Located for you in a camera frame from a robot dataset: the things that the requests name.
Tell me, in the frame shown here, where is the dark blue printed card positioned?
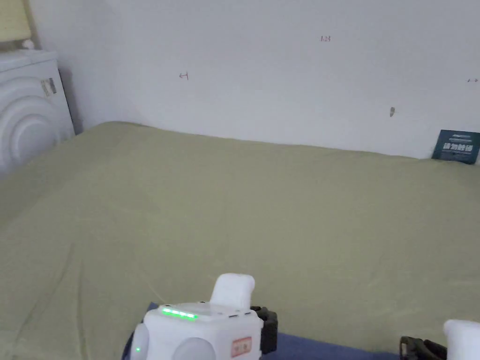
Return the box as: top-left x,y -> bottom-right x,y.
431,129 -> 480,166

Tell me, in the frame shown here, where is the white washing machine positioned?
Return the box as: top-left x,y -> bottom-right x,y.
0,39 -> 76,177

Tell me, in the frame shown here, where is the bed with pale green sheet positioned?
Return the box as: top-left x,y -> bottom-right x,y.
0,120 -> 480,360

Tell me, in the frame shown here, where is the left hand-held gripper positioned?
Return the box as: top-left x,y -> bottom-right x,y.
132,273 -> 278,360

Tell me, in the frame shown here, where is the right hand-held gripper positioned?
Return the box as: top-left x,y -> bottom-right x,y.
399,319 -> 480,360

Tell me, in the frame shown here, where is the dark blue shirt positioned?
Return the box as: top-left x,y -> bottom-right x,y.
123,300 -> 403,360

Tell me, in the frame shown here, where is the beige window blind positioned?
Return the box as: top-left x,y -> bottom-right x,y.
0,0 -> 34,43

